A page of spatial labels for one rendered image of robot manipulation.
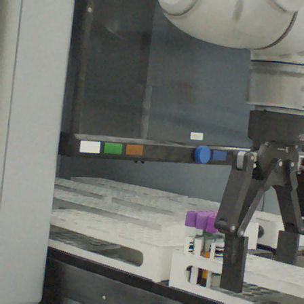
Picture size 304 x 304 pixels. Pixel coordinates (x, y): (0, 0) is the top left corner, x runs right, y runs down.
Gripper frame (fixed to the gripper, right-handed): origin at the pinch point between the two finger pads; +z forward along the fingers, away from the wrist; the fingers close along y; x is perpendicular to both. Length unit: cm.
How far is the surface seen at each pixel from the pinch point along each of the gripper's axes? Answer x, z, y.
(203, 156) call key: 28.9, -11.8, 19.8
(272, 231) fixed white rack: 28.1, 1.2, 40.9
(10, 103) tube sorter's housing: 33.1, -17.2, -17.2
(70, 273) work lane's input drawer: 28.7, 6.4, -6.6
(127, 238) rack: 19.5, -0.5, -4.9
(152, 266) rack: 14.1, 2.3, -4.9
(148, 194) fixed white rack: 62, 0, 41
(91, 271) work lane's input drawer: 25.2, 5.4, -5.7
